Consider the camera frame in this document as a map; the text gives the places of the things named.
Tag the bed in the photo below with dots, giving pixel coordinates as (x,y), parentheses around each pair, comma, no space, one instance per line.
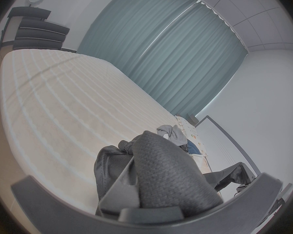
(63,94)

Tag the black dressing table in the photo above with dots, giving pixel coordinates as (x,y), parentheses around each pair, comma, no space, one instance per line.
(29,11)

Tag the blue-green curtain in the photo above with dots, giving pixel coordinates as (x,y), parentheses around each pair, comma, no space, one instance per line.
(197,57)
(127,21)

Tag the black chest of drawers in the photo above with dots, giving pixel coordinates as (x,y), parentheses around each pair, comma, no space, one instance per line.
(39,30)

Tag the pile of clothes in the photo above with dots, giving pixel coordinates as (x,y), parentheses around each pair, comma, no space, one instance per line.
(175,135)

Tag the white printed pillow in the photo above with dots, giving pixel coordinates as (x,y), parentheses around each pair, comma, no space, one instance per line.
(190,130)

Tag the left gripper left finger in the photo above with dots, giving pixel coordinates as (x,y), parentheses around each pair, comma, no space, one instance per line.
(117,199)

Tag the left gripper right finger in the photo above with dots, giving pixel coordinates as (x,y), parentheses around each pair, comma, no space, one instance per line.
(249,173)

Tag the black T-shirt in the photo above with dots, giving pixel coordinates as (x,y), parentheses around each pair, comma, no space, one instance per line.
(166,169)

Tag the grey bedside table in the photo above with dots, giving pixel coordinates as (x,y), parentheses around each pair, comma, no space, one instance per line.
(192,119)

